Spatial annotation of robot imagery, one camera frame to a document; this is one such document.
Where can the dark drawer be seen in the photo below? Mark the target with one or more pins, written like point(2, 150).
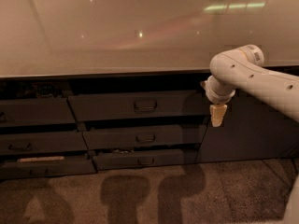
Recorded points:
point(145, 136)
point(140, 159)
point(31, 112)
point(15, 170)
point(35, 143)
point(135, 105)

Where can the dark cabinet door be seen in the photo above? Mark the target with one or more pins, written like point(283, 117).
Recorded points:
point(251, 130)

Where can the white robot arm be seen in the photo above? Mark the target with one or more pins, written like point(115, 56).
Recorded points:
point(263, 191)

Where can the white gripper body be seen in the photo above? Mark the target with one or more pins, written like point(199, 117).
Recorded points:
point(219, 97)

